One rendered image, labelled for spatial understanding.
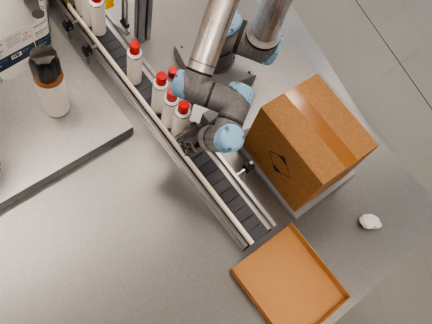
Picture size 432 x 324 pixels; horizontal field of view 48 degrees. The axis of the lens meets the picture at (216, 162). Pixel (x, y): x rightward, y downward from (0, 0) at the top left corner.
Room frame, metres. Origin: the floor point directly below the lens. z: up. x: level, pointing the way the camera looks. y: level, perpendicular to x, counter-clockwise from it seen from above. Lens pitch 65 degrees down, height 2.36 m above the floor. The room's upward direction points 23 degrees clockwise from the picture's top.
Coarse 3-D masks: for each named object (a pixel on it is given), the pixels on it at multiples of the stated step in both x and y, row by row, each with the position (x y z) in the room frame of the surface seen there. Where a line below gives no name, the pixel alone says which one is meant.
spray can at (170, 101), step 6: (168, 90) 0.75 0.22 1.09; (168, 96) 0.74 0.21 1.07; (174, 96) 0.74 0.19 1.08; (168, 102) 0.73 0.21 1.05; (174, 102) 0.74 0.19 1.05; (162, 108) 0.74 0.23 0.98; (168, 108) 0.73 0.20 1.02; (174, 108) 0.74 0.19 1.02; (162, 114) 0.73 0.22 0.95; (168, 114) 0.73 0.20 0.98; (162, 120) 0.73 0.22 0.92; (168, 120) 0.73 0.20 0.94; (168, 126) 0.73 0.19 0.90
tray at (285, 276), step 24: (288, 240) 0.54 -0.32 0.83; (240, 264) 0.40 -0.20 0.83; (264, 264) 0.44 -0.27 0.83; (288, 264) 0.47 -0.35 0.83; (312, 264) 0.50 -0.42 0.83; (264, 288) 0.36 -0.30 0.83; (288, 288) 0.39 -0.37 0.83; (312, 288) 0.42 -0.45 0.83; (336, 288) 0.45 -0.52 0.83; (264, 312) 0.29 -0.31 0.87; (288, 312) 0.32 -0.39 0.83; (312, 312) 0.35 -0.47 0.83
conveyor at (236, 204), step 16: (112, 48) 0.94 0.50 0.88; (144, 80) 0.87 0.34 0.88; (144, 96) 0.81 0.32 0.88; (192, 160) 0.66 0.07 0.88; (208, 160) 0.68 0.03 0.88; (208, 176) 0.63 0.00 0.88; (224, 176) 0.65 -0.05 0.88; (208, 192) 0.57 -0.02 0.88; (224, 192) 0.59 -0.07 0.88; (240, 208) 0.57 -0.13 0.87; (256, 224) 0.53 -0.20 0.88
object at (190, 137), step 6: (198, 126) 0.69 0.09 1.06; (186, 132) 0.65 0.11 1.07; (192, 132) 0.66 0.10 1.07; (198, 132) 0.64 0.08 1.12; (180, 138) 0.63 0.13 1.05; (186, 138) 0.63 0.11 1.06; (192, 138) 0.63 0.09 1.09; (180, 144) 0.63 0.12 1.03; (186, 144) 0.62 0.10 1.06; (192, 144) 0.60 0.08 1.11; (198, 144) 0.62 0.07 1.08; (186, 150) 0.61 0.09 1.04; (192, 150) 0.61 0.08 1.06; (198, 150) 0.60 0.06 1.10
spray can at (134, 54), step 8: (136, 40) 0.87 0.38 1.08; (128, 48) 0.86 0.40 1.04; (136, 48) 0.85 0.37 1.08; (128, 56) 0.84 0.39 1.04; (136, 56) 0.84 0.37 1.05; (128, 64) 0.83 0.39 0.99; (136, 64) 0.84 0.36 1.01; (128, 72) 0.83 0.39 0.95; (136, 72) 0.84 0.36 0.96; (136, 80) 0.84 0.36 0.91
